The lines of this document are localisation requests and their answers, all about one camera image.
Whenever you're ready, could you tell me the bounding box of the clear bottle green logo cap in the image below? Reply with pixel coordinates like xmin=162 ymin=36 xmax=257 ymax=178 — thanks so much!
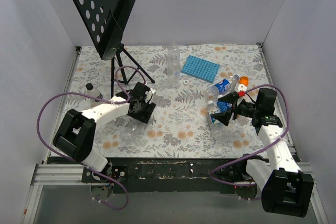
xmin=167 ymin=56 xmax=181 ymax=87

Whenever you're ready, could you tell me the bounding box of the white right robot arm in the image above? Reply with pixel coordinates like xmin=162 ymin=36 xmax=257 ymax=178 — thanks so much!
xmin=209 ymin=85 xmax=314 ymax=218

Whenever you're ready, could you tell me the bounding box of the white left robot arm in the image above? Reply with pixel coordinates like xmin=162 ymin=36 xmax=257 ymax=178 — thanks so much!
xmin=53 ymin=82 xmax=156 ymax=182

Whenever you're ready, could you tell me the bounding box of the green label drink bottle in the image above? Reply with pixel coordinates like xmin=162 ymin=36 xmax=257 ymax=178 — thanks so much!
xmin=207 ymin=100 xmax=221 ymax=125

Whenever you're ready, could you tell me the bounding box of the large crumpled clear bottle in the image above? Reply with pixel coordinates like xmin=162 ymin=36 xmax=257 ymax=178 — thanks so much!
xmin=210 ymin=120 xmax=243 ymax=143

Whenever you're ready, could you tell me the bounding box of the blue label pepsi bottle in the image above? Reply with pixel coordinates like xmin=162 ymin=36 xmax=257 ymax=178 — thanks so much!
xmin=204 ymin=74 xmax=240 ymax=100

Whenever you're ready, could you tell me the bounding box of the small black cap bottle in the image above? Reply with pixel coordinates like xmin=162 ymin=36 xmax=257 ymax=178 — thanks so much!
xmin=86 ymin=83 xmax=103 ymax=104

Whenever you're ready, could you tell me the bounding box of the blue studded building plate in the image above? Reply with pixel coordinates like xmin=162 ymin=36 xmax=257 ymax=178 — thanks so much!
xmin=181 ymin=55 xmax=220 ymax=83

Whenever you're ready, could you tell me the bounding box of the black music stand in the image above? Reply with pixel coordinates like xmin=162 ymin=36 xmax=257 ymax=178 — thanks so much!
xmin=64 ymin=0 xmax=155 ymax=98

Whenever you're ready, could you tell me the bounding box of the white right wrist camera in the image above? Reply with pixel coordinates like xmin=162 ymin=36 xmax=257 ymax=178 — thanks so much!
xmin=234 ymin=82 xmax=247 ymax=98

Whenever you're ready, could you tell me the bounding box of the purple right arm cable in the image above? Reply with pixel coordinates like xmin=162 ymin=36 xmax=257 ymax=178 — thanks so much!
xmin=209 ymin=84 xmax=289 ymax=201

